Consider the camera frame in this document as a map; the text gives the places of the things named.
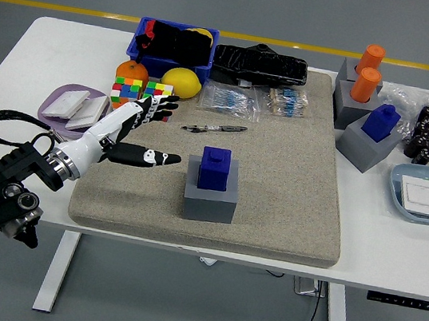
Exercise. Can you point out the red item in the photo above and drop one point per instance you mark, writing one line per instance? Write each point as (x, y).
(149, 29)

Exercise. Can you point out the blue-grey tray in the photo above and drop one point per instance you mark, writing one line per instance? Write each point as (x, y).
(396, 187)

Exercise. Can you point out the orange fruit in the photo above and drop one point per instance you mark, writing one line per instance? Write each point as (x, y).
(131, 71)

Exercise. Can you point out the black wrapped keyboard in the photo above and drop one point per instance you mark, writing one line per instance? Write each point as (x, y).
(261, 64)

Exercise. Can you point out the purple tray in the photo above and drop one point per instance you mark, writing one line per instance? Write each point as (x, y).
(48, 121)

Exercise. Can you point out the grey-brown mat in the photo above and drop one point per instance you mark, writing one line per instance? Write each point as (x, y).
(276, 178)

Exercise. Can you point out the grey box under table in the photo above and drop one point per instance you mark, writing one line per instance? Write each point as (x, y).
(306, 287)

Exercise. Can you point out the blue plastic bin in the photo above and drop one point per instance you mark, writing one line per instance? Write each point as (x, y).
(152, 63)

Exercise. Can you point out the clear bag of blue resistors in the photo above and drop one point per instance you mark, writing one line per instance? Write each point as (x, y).
(227, 100)

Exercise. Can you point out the black cloth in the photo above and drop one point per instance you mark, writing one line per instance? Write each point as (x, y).
(175, 41)

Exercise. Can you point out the white switch panel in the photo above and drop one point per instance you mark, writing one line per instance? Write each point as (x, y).
(421, 195)
(90, 113)
(65, 103)

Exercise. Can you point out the orange cylinder seal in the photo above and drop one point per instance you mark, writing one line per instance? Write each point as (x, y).
(372, 57)
(365, 86)

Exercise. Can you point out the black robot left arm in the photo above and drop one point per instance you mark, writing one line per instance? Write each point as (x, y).
(2, 173)

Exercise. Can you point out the yellow item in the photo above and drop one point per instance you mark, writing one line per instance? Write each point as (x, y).
(201, 31)

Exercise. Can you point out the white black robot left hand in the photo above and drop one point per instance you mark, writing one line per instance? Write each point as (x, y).
(102, 127)

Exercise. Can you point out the multicoloured puzzle cube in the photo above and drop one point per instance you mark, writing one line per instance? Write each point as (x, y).
(158, 88)
(122, 90)

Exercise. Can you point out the black grey pen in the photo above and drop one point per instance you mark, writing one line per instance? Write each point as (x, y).
(227, 128)

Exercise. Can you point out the grey seal holder block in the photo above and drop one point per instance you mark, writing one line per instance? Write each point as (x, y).
(361, 152)
(343, 107)
(207, 206)
(347, 71)

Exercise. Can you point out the clear plastic bag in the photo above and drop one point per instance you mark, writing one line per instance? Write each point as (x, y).
(405, 100)

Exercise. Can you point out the blue square seal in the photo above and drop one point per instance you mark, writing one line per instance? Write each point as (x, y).
(214, 172)
(379, 122)

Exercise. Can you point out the clear bag of taped resistors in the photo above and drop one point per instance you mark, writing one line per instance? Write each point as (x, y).
(288, 102)

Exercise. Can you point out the white bracket under table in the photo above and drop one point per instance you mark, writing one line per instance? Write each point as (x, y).
(208, 261)

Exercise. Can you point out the yellow lemon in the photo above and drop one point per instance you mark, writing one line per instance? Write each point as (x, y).
(181, 82)

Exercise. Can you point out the black table control panel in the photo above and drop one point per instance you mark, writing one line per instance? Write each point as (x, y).
(399, 300)

